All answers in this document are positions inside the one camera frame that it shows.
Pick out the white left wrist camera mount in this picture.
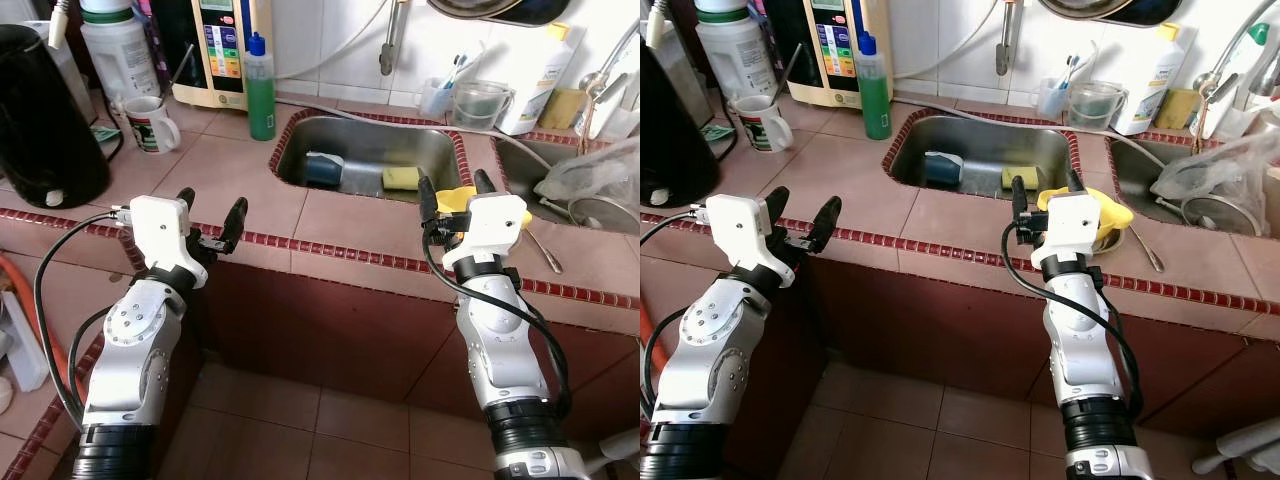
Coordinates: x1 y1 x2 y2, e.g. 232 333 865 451
128 195 201 291
705 195 786 291

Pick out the clear plastic pail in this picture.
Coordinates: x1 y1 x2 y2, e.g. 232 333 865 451
1065 80 1126 129
452 80 513 129

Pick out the hanging steel pan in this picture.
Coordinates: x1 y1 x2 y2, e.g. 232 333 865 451
428 0 521 21
1038 0 1131 21

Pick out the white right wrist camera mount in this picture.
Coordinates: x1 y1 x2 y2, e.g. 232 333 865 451
442 193 533 271
1030 193 1101 283

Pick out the hanging black pan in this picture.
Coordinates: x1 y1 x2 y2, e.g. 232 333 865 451
500 0 571 26
1110 0 1186 26

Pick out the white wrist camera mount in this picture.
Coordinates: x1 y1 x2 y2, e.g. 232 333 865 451
705 195 786 291
442 193 533 271
128 195 201 291
1030 193 1101 283

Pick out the clear toothbrush cup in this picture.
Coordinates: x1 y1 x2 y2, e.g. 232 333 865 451
1033 78 1069 119
420 78 456 116

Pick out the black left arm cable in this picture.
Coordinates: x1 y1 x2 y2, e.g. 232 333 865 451
33 208 136 423
640 208 711 401

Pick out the beige water ionizer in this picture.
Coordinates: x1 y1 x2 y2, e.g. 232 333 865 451
150 0 273 109
765 0 891 109

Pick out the brown yellow sponge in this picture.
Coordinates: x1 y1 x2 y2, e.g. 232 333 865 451
1155 88 1201 131
540 88 586 131

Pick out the clear plastic bag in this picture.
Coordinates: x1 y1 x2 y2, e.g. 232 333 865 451
1150 135 1280 236
535 140 641 206

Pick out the white printed mug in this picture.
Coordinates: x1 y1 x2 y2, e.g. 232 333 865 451
735 95 796 153
122 95 183 154

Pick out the steel sink basin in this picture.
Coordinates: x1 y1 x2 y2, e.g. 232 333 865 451
495 135 641 236
883 113 1086 199
1105 135 1280 241
270 113 474 201

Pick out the wall water tap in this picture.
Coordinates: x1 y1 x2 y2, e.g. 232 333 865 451
995 0 1023 76
378 0 409 76

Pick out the blue white toothbrush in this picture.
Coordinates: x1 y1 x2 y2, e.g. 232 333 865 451
1055 45 1099 96
440 45 486 96

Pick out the large white plastic jug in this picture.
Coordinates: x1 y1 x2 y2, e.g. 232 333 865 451
695 0 779 101
80 0 161 106

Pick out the dark stirring stick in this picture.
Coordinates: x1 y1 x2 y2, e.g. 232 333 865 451
165 43 198 103
782 43 804 101

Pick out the steel spoon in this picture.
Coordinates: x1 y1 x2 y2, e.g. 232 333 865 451
1128 225 1167 274
522 228 564 274

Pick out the chrome gooseneck faucet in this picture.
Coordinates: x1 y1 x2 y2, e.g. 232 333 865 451
1190 0 1280 106
575 20 641 111

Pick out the yellow plastic bowl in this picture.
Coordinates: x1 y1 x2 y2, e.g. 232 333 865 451
432 185 536 241
1037 187 1134 243

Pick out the white green-capped bottle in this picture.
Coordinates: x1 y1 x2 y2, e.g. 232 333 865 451
1215 22 1273 141
595 45 641 141

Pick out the thin white hose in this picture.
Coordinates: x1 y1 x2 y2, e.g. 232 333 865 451
273 0 391 83
888 0 1006 83

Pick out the white yellow-capped detergent bottle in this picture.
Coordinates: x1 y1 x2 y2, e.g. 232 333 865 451
497 22 573 136
1112 22 1186 136

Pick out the white tubular frame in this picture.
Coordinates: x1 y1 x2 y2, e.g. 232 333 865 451
585 430 641 477
1190 420 1280 476

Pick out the green dish soap bottle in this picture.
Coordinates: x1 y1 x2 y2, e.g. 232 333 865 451
245 33 278 141
858 33 893 141

